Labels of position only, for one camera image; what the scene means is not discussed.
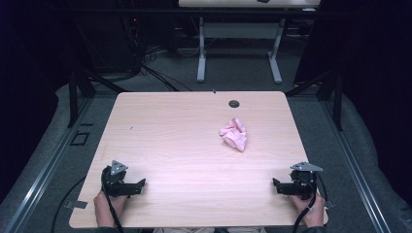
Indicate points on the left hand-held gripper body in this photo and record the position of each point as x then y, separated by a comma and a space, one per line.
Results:
114, 181

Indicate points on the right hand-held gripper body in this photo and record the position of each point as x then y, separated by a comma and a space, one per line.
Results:
302, 184

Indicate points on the pink sock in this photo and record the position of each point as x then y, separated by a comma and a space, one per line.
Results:
234, 134

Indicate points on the person's left hand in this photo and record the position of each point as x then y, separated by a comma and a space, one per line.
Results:
108, 207

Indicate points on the person's right hand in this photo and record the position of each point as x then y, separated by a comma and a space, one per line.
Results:
311, 210

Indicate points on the short black tape strip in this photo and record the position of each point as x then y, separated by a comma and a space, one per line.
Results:
86, 124

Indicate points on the black metal stand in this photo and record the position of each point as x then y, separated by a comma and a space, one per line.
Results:
74, 97
336, 100

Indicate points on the white-legged desk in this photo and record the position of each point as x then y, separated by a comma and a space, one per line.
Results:
239, 30

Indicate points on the grey metal table bracket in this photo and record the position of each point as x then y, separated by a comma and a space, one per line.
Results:
77, 204
329, 204

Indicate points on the aluminium floor rail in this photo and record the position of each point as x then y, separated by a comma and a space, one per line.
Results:
353, 168
45, 171

